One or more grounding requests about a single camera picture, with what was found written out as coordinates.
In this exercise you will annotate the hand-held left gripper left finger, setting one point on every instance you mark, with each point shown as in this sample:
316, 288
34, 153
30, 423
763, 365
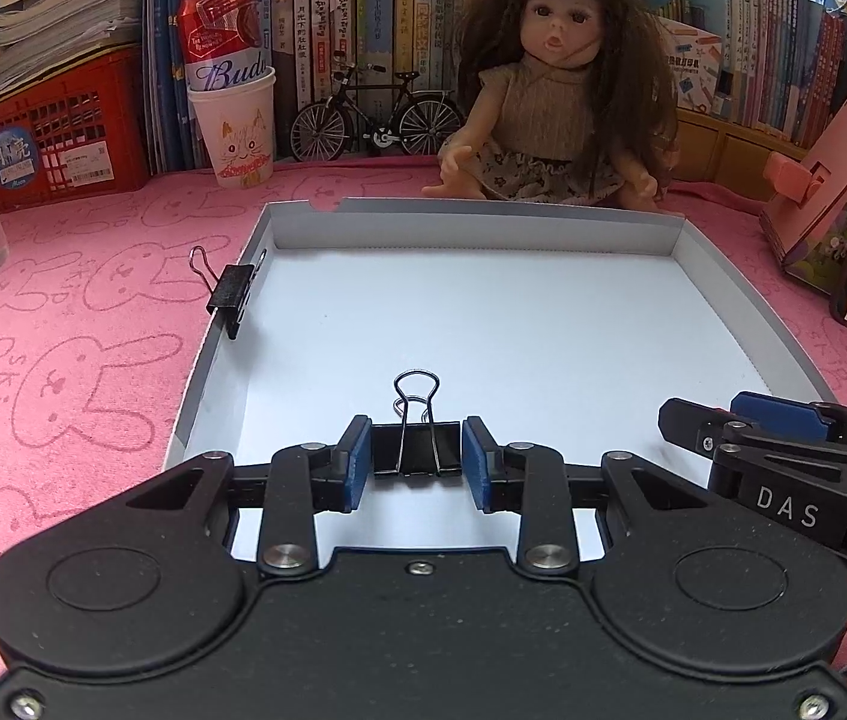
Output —
359, 459

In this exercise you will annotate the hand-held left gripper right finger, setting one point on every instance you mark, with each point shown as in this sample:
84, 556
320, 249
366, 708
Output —
476, 461

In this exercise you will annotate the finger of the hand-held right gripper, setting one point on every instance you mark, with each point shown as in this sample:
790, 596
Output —
693, 424
776, 412

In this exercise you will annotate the black binder clip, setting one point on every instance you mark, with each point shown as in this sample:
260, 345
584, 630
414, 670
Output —
232, 292
416, 451

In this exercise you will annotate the white cardboard box tray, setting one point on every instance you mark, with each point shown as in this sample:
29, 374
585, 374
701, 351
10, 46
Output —
506, 330

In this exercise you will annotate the pink bunny-print table cloth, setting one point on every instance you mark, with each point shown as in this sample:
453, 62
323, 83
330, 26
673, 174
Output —
93, 390

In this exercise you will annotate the black miniature bicycle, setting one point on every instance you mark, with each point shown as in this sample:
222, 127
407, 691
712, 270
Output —
382, 136

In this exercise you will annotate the colourful printed cardboard box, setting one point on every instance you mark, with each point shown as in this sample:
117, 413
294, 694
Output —
693, 67

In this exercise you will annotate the white cat-print paper cup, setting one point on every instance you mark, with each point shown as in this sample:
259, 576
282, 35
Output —
232, 127

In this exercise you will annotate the long-haired brown doll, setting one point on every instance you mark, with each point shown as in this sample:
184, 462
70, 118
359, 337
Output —
543, 90

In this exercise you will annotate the red plastic crate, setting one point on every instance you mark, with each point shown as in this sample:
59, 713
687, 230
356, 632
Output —
70, 127

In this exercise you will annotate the red beer can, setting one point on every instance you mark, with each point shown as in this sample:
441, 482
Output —
217, 30

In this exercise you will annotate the row of upright books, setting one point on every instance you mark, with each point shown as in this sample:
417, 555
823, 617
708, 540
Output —
393, 7

